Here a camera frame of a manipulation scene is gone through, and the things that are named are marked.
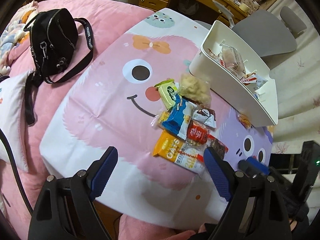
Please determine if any mixed nuts clear packet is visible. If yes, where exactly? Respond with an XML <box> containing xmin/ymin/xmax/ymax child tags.
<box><xmin>207</xmin><ymin>138</ymin><xmax>228</xmax><ymax>160</ymax></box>

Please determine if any small orange candy packet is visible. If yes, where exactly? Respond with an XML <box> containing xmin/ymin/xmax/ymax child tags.
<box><xmin>238</xmin><ymin>113</ymin><xmax>252</xmax><ymax>129</ymax></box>

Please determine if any red jujube snack packet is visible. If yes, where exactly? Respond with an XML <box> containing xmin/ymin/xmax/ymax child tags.
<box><xmin>186</xmin><ymin>120</ymin><xmax>215</xmax><ymax>146</ymax></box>

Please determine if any silver brown chocolate packet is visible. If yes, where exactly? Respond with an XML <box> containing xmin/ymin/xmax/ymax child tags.
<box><xmin>191</xmin><ymin>106</ymin><xmax>216</xmax><ymax>129</ymax></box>

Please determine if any orange oats protein bar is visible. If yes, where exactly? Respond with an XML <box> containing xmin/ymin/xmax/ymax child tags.
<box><xmin>152</xmin><ymin>130</ymin><xmax>205</xmax><ymax>176</ymax></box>

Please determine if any blue white biscuit packet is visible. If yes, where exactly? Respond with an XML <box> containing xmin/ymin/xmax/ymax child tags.
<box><xmin>162</xmin><ymin>95</ymin><xmax>196</xmax><ymax>140</ymax></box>

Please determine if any red white shrimp chip packet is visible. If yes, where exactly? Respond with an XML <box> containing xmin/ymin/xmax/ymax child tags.
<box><xmin>240</xmin><ymin>72</ymin><xmax>268</xmax><ymax>91</ymax></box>

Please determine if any cracker clear packet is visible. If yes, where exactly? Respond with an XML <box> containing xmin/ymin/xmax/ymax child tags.
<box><xmin>151</xmin><ymin>111</ymin><xmax>170</xmax><ymax>127</ymax></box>

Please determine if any brown cake clear packet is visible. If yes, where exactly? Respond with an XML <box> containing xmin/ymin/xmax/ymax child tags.
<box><xmin>221</xmin><ymin>44</ymin><xmax>246</xmax><ymax>79</ymax></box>

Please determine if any green wafer packet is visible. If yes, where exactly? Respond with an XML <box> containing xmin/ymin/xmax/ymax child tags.
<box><xmin>154</xmin><ymin>79</ymin><xmax>180</xmax><ymax>110</ymax></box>

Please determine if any red white snack packet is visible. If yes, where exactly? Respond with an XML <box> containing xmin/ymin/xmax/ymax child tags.
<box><xmin>206</xmin><ymin>48</ymin><xmax>220</xmax><ymax>61</ymax></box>

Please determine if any black shoulder bag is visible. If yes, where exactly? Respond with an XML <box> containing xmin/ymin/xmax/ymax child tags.
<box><xmin>24</xmin><ymin>8</ymin><xmax>94</xmax><ymax>126</ymax></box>

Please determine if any person's left hand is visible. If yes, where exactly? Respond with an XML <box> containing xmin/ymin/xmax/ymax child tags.
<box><xmin>167</xmin><ymin>224</ymin><xmax>207</xmax><ymax>240</ymax></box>

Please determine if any cartoon monster play mat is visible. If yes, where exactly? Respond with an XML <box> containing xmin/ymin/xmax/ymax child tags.
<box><xmin>39</xmin><ymin>8</ymin><xmax>275</xmax><ymax>230</ymax></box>

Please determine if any puffed rice ball bag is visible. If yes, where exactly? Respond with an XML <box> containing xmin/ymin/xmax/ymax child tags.
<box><xmin>178</xmin><ymin>73</ymin><xmax>212</xmax><ymax>107</ymax></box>

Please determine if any white floral curtain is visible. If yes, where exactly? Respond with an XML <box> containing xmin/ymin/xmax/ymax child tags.
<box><xmin>266</xmin><ymin>0</ymin><xmax>319</xmax><ymax>154</ymax></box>

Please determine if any white plastic storage bin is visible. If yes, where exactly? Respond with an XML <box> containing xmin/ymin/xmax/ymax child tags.
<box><xmin>189</xmin><ymin>21</ymin><xmax>278</xmax><ymax>127</ymax></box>

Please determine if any grey office chair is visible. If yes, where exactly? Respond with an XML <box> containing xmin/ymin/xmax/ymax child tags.
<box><xmin>194</xmin><ymin>0</ymin><xmax>308</xmax><ymax>66</ymax></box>

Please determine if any masking tape roll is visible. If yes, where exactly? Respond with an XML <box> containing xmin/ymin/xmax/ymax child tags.
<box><xmin>239</xmin><ymin>3</ymin><xmax>250</xmax><ymax>14</ymax></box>

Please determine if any patterned pillow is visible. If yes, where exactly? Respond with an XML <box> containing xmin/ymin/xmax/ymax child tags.
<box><xmin>1</xmin><ymin>1</ymin><xmax>39</xmax><ymax>76</ymax></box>

